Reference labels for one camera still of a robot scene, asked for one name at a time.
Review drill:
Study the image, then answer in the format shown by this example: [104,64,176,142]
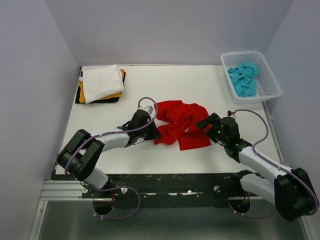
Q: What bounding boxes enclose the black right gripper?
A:
[195,112,229,145]

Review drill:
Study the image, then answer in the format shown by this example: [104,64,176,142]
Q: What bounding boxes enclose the red t shirt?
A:
[154,100,211,151]

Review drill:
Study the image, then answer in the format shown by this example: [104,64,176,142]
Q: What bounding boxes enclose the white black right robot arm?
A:
[196,111,320,222]

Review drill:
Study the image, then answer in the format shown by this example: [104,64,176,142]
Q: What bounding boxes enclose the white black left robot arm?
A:
[56,106,161,198]

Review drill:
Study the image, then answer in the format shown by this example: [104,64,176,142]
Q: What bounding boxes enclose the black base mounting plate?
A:
[49,172,263,210]

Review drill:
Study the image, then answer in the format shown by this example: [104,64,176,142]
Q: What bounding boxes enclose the teal crumpled t shirt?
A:
[227,62,259,98]

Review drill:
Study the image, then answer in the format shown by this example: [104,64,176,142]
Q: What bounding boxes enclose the white folded t shirt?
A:
[82,64,124,104]

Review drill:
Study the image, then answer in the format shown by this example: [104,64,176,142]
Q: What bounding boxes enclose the white plastic laundry basket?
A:
[220,50,282,104]

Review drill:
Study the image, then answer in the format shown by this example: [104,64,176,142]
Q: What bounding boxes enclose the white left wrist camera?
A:
[142,105,154,115]

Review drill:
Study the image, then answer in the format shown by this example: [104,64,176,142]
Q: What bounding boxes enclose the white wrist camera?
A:
[142,105,154,115]
[227,110,237,118]

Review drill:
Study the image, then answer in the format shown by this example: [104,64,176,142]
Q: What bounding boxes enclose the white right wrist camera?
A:
[227,110,237,118]

